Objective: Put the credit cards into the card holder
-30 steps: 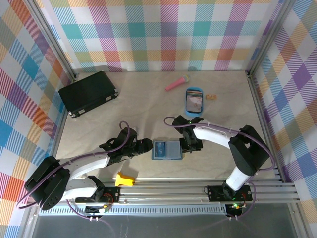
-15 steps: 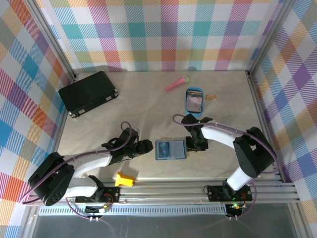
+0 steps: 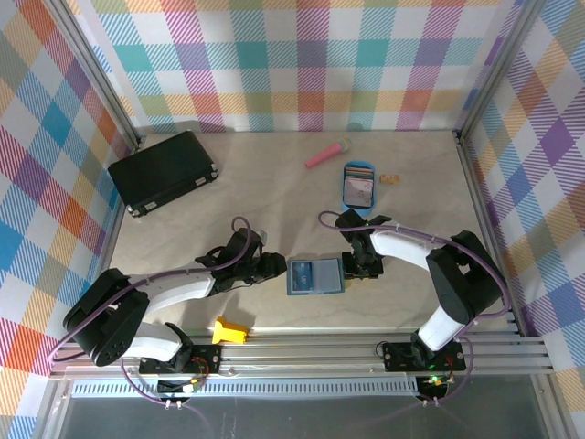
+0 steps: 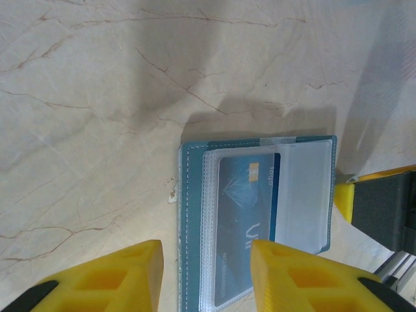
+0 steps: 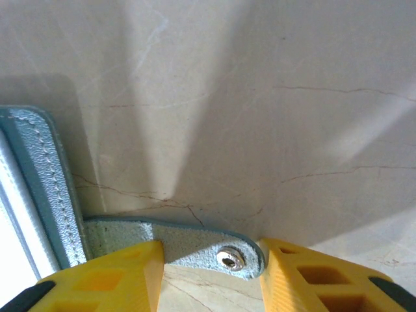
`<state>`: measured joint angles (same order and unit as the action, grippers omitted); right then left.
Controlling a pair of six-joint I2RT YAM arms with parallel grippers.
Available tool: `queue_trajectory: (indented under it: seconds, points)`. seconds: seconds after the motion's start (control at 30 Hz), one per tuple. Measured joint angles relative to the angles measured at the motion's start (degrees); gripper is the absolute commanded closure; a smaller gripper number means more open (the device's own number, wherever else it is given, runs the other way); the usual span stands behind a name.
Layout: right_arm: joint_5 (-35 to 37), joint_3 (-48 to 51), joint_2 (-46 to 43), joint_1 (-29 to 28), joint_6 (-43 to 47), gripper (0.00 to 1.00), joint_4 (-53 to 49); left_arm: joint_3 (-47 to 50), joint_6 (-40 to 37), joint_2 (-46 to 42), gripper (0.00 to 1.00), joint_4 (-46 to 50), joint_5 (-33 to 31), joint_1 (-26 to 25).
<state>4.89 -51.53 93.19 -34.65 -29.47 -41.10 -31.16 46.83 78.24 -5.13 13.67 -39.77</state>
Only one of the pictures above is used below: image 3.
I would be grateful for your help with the small brown cork piece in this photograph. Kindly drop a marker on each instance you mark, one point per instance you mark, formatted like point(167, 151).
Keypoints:
point(390, 179)

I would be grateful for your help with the aluminium frame post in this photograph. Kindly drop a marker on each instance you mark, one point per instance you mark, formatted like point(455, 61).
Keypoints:
point(497, 68)
point(97, 68)

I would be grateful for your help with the blue oval card tray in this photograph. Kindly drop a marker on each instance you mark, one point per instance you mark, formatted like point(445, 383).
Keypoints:
point(358, 210)

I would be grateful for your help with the yellow plastic part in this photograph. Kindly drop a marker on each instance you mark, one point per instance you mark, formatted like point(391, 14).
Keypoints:
point(228, 331)

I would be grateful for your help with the pink grey credit card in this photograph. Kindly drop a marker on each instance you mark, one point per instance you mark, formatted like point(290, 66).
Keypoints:
point(360, 191)

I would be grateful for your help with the aluminium table edge rail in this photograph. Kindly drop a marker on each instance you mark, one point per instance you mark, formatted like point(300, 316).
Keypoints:
point(297, 354)

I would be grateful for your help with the blue credit card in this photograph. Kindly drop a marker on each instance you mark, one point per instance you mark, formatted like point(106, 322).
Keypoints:
point(302, 274)

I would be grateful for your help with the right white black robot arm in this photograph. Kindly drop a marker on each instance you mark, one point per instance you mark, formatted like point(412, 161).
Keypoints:
point(466, 279)

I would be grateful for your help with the stack of credit cards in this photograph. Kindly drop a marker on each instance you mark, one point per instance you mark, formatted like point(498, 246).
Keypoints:
point(360, 171)

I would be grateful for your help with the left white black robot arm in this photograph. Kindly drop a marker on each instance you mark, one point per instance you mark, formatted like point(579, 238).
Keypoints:
point(109, 320)

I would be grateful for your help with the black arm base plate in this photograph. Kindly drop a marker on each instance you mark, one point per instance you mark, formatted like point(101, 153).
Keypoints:
point(397, 356)
point(210, 359)

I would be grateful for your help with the pink toy microphone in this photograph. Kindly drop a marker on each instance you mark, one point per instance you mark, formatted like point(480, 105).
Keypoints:
point(324, 155)

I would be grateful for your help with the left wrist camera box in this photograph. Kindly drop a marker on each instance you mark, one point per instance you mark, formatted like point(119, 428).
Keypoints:
point(261, 236)

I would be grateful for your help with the blue card holder wallet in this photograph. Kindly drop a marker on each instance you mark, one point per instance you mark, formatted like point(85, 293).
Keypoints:
point(326, 276)

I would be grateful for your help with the black hard case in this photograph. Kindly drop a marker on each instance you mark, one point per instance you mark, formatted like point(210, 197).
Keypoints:
point(164, 174)

